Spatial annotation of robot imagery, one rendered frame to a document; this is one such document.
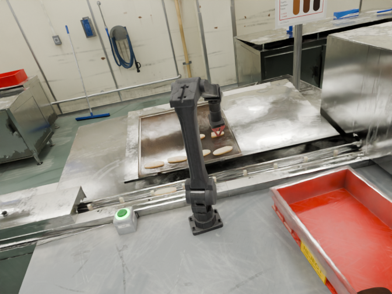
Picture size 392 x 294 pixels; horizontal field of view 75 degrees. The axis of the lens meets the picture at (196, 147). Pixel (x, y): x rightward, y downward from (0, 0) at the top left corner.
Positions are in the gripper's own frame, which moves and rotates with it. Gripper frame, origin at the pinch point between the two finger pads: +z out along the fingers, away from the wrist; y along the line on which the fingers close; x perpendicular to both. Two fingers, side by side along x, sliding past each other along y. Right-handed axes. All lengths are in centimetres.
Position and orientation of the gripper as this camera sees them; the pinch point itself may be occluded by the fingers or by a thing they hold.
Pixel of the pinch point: (217, 132)
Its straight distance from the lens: 134.3
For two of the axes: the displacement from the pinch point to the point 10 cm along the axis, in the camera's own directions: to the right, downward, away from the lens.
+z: 1.4, 7.4, 6.6
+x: -9.7, 2.2, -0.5
